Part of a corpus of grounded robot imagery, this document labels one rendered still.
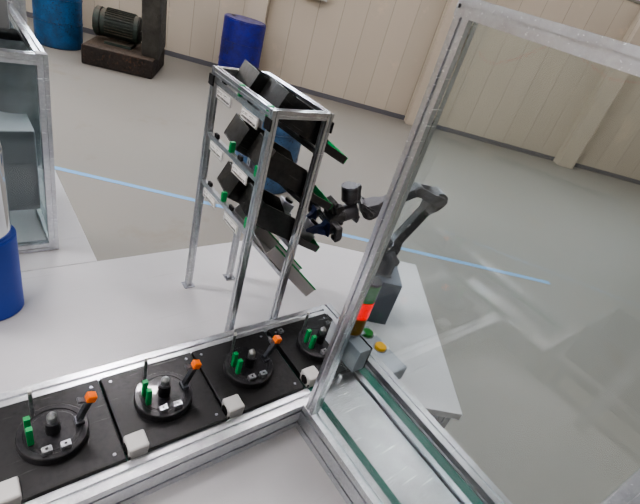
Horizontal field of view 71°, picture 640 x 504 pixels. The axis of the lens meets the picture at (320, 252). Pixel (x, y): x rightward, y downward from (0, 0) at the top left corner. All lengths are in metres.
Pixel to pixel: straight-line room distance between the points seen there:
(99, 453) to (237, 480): 0.34
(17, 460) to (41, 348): 0.43
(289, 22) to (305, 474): 7.76
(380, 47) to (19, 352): 7.75
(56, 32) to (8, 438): 7.11
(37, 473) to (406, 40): 8.16
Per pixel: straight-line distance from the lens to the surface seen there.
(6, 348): 1.57
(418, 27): 8.63
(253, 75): 1.34
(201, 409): 1.25
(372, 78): 8.64
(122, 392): 1.28
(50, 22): 7.97
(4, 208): 1.47
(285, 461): 1.33
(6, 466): 1.20
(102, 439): 1.21
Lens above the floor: 1.97
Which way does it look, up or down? 31 degrees down
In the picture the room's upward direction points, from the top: 18 degrees clockwise
